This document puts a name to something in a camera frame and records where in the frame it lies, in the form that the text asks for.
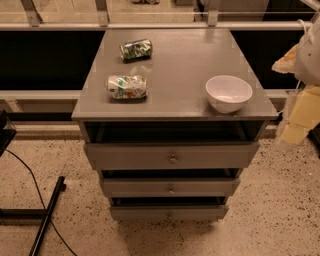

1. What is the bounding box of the white green crushed can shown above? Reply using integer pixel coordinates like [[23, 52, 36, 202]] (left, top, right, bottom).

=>
[[106, 75, 148, 100]]

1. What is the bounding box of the white bowl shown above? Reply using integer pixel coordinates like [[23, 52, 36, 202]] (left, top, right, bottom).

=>
[[205, 75, 253, 113]]

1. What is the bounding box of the grey bottom drawer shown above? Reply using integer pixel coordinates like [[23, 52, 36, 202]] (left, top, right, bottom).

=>
[[110, 205, 228, 221]]

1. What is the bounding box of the grey drawer cabinet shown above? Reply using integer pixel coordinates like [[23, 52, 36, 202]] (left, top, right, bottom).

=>
[[72, 29, 277, 207]]

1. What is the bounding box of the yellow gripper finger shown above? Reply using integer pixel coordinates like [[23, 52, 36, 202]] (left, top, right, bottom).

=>
[[277, 123, 309, 146], [272, 45, 297, 74]]

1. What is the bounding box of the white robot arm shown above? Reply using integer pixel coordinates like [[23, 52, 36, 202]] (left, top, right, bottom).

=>
[[272, 19, 320, 147]]

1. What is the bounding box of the black floor stand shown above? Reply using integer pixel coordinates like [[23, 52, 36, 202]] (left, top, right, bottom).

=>
[[0, 176, 66, 256]]

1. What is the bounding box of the metal railing frame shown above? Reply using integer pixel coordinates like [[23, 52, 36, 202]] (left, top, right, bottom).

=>
[[0, 0, 320, 113]]

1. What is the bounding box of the grey middle drawer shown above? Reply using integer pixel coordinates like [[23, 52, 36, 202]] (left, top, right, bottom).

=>
[[100, 178, 240, 198]]

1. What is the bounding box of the grey top drawer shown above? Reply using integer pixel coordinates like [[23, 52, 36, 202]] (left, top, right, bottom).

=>
[[85, 142, 259, 170]]

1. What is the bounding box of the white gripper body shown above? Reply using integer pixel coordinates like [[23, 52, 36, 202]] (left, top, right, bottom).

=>
[[289, 85, 320, 130]]

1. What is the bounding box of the black cable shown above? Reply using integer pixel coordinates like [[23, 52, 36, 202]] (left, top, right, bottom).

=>
[[4, 148, 78, 256]]

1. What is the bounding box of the grey drawer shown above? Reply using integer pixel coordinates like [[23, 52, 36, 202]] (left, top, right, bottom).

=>
[[85, 142, 259, 170], [110, 205, 228, 221], [100, 178, 240, 198]]

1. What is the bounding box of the dark green crushed can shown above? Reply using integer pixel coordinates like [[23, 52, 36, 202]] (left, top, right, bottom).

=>
[[119, 39, 153, 61]]

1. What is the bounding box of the black box at left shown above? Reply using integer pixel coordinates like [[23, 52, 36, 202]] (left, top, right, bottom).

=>
[[0, 110, 17, 157]]

